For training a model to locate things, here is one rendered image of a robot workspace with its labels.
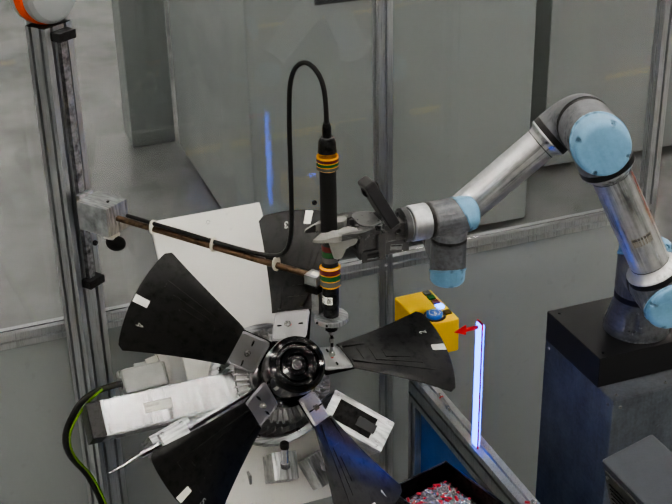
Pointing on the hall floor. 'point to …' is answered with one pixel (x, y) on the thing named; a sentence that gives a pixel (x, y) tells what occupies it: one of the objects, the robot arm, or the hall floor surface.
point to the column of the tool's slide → (70, 283)
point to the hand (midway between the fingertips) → (315, 231)
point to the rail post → (414, 441)
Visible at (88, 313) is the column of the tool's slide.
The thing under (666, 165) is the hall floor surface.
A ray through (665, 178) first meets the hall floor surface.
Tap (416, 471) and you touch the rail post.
